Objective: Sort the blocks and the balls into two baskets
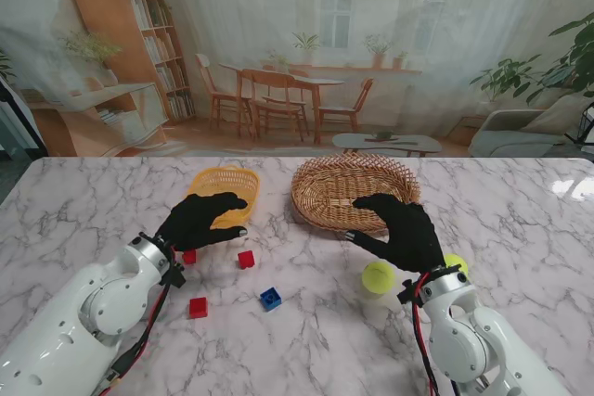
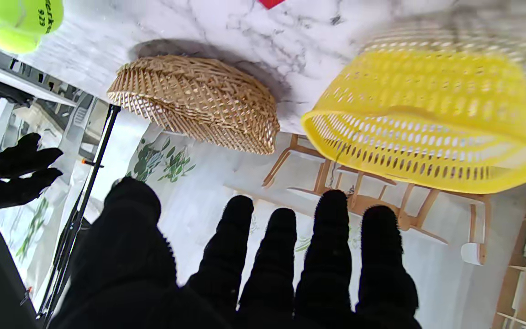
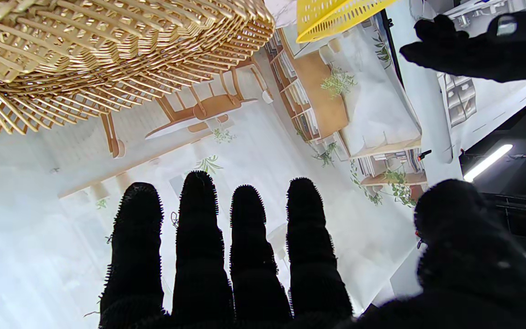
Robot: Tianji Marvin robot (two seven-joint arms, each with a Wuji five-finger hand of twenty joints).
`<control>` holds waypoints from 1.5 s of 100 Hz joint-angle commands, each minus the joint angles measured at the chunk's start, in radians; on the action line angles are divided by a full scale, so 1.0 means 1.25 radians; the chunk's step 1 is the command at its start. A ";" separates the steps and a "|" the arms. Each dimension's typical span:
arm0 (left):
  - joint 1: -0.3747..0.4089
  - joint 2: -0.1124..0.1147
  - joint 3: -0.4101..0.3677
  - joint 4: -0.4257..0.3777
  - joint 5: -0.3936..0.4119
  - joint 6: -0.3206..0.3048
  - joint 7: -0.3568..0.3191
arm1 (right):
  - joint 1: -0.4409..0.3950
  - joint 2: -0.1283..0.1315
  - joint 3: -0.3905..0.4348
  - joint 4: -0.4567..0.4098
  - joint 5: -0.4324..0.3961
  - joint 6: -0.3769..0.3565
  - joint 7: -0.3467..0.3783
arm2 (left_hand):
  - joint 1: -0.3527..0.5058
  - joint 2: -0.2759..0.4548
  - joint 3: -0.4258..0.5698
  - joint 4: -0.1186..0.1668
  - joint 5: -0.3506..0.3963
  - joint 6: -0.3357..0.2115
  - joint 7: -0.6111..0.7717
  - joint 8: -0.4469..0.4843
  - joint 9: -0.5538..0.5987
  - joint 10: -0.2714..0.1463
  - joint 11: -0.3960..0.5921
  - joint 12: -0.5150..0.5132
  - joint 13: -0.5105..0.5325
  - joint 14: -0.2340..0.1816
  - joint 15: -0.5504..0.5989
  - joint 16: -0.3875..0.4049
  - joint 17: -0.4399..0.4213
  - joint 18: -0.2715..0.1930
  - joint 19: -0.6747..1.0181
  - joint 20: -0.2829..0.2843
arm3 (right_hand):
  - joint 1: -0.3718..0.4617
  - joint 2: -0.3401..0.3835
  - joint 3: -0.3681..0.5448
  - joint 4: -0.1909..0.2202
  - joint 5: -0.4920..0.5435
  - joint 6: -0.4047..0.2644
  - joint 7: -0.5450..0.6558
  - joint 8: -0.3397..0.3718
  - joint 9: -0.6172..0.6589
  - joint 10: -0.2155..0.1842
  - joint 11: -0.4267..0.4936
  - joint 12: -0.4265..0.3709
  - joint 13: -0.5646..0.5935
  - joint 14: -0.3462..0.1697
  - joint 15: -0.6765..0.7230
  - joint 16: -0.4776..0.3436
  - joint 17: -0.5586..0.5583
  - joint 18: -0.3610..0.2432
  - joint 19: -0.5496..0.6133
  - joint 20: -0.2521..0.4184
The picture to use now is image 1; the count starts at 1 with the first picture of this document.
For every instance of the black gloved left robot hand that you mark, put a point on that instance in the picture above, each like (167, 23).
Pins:
(195, 222)

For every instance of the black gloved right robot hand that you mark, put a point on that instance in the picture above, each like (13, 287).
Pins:
(410, 238)

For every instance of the red toy block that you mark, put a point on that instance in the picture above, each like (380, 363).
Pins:
(198, 308)
(189, 257)
(246, 260)

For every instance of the yellow-green tennis ball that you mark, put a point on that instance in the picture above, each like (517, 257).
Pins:
(377, 279)
(457, 262)

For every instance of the blue toy block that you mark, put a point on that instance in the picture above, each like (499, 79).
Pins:
(270, 299)

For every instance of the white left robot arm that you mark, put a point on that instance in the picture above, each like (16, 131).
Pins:
(69, 322)

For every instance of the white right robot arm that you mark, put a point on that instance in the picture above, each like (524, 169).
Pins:
(478, 340)

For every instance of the yellow plastic basket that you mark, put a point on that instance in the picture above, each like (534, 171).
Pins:
(227, 180)

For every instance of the oval wicker basket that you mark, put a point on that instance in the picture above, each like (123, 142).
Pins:
(334, 182)

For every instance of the black tripod stand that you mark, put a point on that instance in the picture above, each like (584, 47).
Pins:
(585, 127)

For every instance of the printed room backdrop curtain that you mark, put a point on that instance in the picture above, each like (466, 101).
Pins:
(297, 20)

